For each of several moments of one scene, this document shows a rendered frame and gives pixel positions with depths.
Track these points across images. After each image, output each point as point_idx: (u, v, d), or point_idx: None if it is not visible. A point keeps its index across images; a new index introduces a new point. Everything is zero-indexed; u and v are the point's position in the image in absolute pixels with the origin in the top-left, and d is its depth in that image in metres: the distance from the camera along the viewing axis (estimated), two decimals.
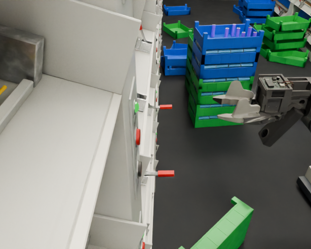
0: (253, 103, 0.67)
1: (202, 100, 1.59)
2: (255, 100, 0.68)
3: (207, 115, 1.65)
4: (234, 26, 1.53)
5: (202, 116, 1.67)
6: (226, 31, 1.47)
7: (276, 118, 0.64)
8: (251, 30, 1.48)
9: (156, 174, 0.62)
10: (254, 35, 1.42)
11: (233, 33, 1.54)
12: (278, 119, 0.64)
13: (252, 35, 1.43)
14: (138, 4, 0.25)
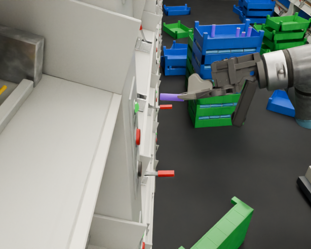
0: (214, 88, 0.74)
1: (202, 100, 1.59)
2: None
3: (207, 115, 1.65)
4: (177, 99, 0.74)
5: (202, 116, 1.67)
6: None
7: (231, 91, 0.69)
8: (251, 30, 1.48)
9: (156, 174, 0.62)
10: None
11: (167, 93, 0.76)
12: (234, 93, 0.69)
13: None
14: (138, 4, 0.25)
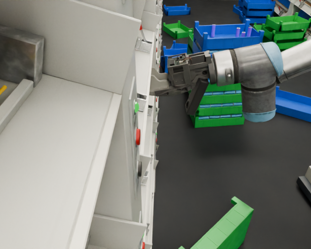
0: (171, 80, 0.81)
1: (202, 100, 1.59)
2: None
3: (207, 115, 1.65)
4: None
5: (202, 116, 1.67)
6: None
7: (186, 89, 0.77)
8: (251, 30, 1.48)
9: None
10: None
11: None
12: (189, 90, 0.77)
13: None
14: (138, 4, 0.25)
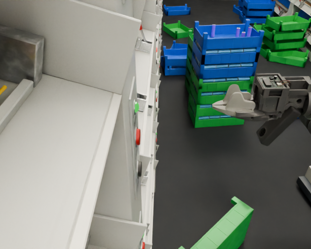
0: None
1: (202, 100, 1.59)
2: (252, 101, 0.68)
3: (207, 115, 1.65)
4: None
5: (202, 116, 1.67)
6: None
7: (273, 117, 0.64)
8: (251, 30, 1.48)
9: None
10: None
11: None
12: (276, 118, 0.65)
13: None
14: (138, 4, 0.25)
